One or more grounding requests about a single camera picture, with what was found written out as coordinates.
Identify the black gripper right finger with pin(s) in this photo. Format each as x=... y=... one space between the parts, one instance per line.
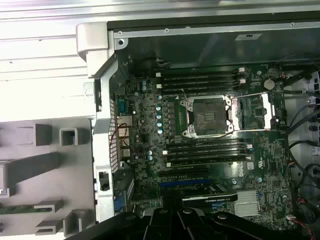
x=212 y=230

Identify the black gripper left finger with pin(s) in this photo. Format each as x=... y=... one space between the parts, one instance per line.
x=150 y=227

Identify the thin metal locking lever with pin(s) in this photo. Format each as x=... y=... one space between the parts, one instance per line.
x=184 y=93
x=220 y=135

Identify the metal socket cover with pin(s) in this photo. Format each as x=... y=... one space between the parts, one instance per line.
x=268 y=113

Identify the CPU socket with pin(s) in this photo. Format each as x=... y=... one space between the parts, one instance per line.
x=207 y=117

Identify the black graphics card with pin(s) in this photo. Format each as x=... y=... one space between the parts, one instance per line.
x=212 y=193

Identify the silver chipset heatsink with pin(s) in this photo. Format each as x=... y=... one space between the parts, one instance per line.
x=246 y=205

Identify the blue expansion slot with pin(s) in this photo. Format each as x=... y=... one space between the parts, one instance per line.
x=185 y=184

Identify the black expansion slot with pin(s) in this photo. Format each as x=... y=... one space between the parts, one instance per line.
x=185 y=172

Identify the black RAM slot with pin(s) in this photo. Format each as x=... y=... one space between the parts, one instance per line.
x=207 y=149
x=207 y=160
x=200 y=77
x=200 y=83
x=207 y=154
x=200 y=72
x=207 y=143
x=200 y=89

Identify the green motherboard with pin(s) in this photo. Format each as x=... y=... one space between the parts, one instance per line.
x=270 y=155

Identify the grey parts rack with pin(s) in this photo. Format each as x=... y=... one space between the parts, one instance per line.
x=50 y=180

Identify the green RAM stick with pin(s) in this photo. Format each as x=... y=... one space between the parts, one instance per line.
x=17 y=209

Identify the round coin battery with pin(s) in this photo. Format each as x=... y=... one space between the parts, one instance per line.
x=268 y=84

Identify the black PC case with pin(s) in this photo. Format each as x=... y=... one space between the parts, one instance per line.
x=200 y=42

